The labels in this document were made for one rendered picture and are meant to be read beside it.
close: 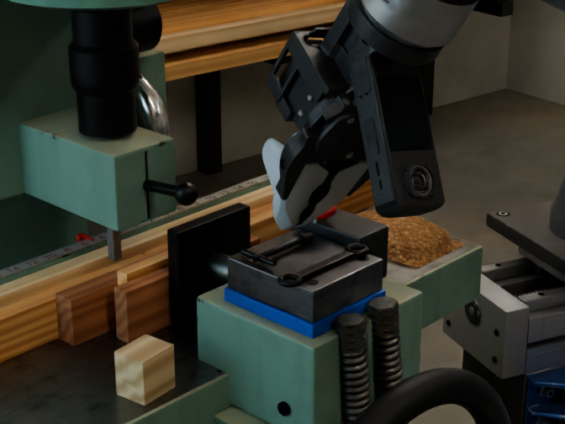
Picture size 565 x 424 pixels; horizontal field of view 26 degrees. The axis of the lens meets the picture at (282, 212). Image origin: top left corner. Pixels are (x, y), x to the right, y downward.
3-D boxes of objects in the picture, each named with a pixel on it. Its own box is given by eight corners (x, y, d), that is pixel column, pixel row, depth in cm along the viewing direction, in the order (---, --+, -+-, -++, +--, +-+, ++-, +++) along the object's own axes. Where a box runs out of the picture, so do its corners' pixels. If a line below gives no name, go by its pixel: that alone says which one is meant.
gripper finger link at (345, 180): (291, 181, 101) (340, 103, 95) (321, 236, 98) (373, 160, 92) (260, 182, 100) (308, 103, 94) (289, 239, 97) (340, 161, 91)
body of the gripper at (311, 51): (338, 87, 97) (410, -30, 89) (386, 169, 92) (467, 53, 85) (257, 87, 92) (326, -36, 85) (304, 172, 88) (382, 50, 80)
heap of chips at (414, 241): (416, 269, 122) (417, 243, 121) (322, 235, 130) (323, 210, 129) (467, 244, 127) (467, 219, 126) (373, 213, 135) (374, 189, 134)
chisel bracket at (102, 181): (118, 250, 105) (113, 156, 102) (22, 208, 114) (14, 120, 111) (182, 225, 110) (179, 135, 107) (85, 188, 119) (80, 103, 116)
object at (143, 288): (129, 344, 107) (125, 293, 105) (116, 337, 108) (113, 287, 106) (261, 284, 118) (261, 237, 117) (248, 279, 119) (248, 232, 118)
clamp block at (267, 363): (309, 450, 97) (310, 350, 94) (193, 390, 106) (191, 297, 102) (423, 382, 107) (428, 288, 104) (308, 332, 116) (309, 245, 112)
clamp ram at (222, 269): (227, 347, 106) (225, 252, 102) (169, 320, 110) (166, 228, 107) (298, 314, 112) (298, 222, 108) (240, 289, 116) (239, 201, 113)
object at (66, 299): (73, 347, 107) (70, 300, 105) (58, 338, 108) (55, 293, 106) (257, 267, 122) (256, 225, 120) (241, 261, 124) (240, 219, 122)
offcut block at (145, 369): (145, 406, 98) (142, 363, 96) (116, 394, 99) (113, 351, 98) (176, 387, 100) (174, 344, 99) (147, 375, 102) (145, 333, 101)
